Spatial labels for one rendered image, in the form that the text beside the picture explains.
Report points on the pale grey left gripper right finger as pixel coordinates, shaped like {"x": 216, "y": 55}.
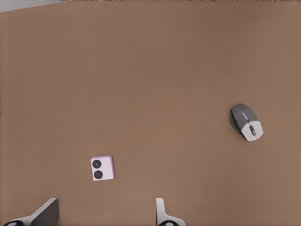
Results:
{"x": 161, "y": 212}

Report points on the grey and white computer mouse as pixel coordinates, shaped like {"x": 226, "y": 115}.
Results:
{"x": 247, "y": 122}

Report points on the pink folded flip phone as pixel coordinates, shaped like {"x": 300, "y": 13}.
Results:
{"x": 102, "y": 167}

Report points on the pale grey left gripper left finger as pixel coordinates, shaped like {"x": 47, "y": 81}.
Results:
{"x": 44, "y": 213}

